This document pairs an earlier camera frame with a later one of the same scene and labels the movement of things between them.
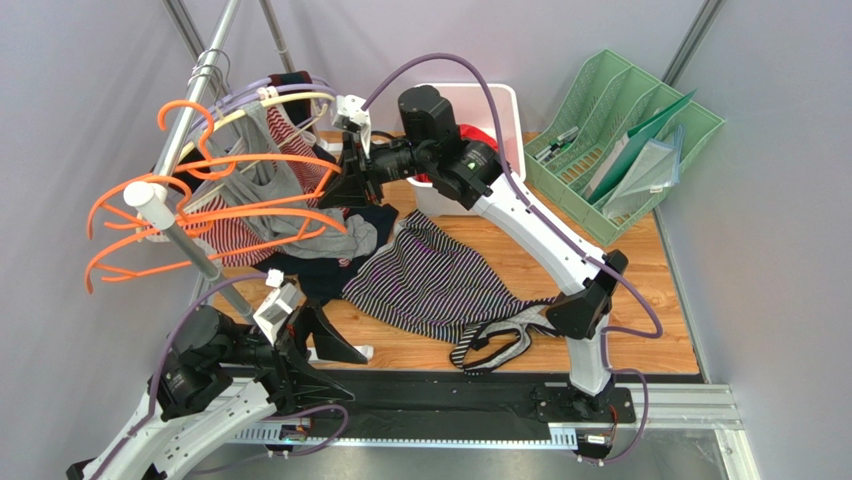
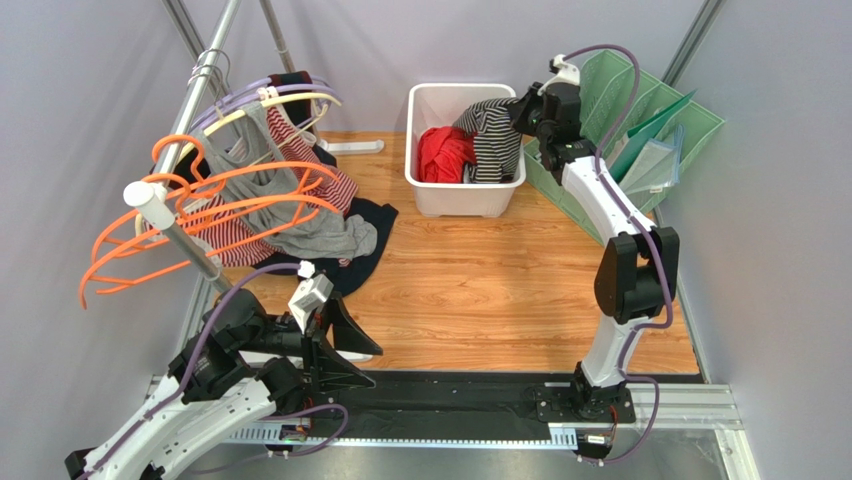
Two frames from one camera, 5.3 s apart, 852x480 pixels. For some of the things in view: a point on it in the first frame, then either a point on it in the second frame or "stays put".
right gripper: [362, 168] to [527, 110]
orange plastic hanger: [176, 254] to [193, 194]
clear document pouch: [657, 166] stays put
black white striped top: [424, 280] to [497, 141]
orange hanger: [209, 160] to [188, 195]
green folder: [624, 152] stays put
